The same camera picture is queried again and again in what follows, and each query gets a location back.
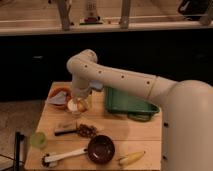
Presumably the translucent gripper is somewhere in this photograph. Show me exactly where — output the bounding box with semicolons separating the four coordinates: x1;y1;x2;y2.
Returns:
69;88;92;111

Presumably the orange apple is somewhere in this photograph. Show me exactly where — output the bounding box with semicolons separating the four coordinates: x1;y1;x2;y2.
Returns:
77;101;88;112

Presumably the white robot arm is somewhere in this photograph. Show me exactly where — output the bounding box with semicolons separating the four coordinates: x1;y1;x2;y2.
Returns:
66;49;213;171

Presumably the white paper cup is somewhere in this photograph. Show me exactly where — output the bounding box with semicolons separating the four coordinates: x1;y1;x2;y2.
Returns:
67;99;81;116

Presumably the small green cup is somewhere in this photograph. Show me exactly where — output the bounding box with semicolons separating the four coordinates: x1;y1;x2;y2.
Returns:
30;132;47;149

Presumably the orange bowl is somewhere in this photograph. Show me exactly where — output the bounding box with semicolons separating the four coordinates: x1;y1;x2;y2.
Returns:
46;87;71;109

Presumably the grey cloth in bowl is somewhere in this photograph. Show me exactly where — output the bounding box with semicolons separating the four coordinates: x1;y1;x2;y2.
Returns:
46;91;66;105

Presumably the blue cloth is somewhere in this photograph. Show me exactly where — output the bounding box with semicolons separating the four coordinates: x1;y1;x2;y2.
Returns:
90;81;104;91

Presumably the pile of dark nuts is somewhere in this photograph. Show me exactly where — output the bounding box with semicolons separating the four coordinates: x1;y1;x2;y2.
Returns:
77;124;97;138

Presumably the dark purple bowl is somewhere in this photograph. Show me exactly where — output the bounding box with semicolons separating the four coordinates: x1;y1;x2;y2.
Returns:
87;135;115;165

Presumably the green plastic tray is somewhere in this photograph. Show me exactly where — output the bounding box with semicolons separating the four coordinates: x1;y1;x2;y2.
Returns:
105;87;159;114

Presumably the black stand left of table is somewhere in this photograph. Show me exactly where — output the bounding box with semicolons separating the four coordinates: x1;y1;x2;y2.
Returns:
13;132;25;171

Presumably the yellow banana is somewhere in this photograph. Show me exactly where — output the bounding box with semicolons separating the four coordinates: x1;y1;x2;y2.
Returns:
118;151;145;166

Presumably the white toy on shelf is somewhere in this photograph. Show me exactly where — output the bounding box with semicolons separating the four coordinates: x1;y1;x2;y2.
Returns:
80;0;101;25

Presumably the brown block with black handle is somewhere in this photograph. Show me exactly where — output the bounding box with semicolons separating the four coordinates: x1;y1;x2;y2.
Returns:
54;122;77;136

